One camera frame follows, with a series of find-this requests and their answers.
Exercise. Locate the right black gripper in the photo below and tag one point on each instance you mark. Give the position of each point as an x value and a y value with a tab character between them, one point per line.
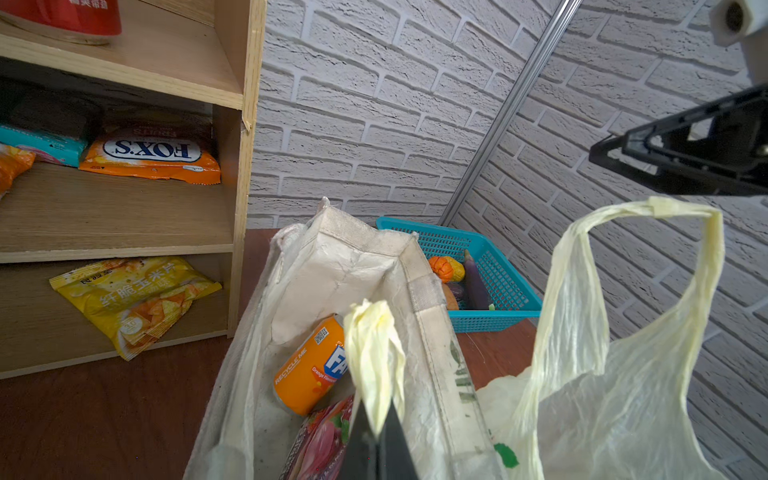
719	148

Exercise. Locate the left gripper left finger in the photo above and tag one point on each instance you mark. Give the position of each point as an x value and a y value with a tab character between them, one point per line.
361	455

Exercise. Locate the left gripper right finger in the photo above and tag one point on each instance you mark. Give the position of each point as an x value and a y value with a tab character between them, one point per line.
394	461

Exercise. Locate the purple candy bag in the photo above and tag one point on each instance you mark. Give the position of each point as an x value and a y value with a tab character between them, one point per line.
320	446

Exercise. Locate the orange Fanta can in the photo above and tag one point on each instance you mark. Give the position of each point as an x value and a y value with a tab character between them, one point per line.
314	368

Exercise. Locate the thin cream plastic bag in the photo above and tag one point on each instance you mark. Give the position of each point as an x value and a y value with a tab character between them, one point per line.
589	407

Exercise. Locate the canvas tote bag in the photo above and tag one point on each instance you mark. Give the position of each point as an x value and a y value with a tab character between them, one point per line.
400	346

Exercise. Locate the purple toy eggplant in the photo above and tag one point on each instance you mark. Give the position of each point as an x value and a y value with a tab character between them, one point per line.
478	297

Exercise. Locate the teal plastic basket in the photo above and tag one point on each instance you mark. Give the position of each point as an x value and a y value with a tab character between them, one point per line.
511	295

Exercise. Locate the orange toy pumpkin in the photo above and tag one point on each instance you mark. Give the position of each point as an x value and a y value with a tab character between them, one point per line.
442	267

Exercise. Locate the yellow chip bag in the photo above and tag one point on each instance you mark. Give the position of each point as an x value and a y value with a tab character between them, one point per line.
134	301

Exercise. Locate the orange Fox's candy bag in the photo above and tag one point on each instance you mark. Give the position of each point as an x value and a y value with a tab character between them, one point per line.
153	152

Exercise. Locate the wooden shelf unit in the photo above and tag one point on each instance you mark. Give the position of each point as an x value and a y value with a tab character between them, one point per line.
206	54

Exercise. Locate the pink green candy bag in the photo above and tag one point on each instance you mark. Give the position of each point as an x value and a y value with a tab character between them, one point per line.
49	147

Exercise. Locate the red cola can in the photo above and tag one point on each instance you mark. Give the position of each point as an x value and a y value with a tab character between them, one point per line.
90	22

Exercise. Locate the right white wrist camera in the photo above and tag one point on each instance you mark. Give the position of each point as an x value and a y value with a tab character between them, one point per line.
743	22

